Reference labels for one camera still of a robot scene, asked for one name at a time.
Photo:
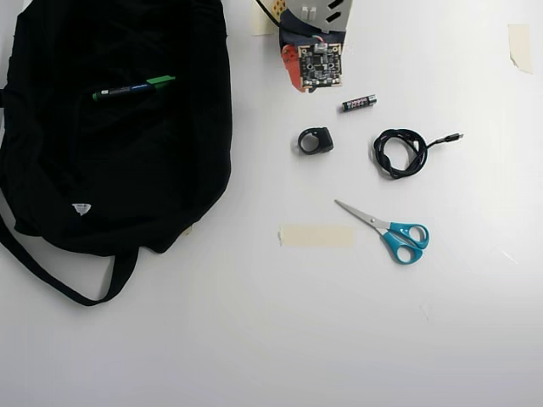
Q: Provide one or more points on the green capped black marker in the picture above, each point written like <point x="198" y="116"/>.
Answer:
<point x="127" y="90"/>

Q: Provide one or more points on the black AA battery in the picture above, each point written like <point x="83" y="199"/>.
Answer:
<point x="359" y="103"/>

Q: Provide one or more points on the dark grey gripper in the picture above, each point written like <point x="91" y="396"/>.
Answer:
<point x="290" y="63"/>

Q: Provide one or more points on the camera circuit board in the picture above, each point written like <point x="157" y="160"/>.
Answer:
<point x="320" y="65"/>

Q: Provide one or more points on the black fabric bag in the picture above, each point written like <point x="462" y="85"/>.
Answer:
<point x="106" y="169"/>

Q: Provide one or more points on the beige masking tape strip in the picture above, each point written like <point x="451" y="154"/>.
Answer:
<point x="259" y="23"/>
<point x="318" y="236"/>
<point x="521" y="46"/>

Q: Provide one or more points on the yellow perforated plastic part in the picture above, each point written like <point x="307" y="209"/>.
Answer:
<point x="278" y="7"/>

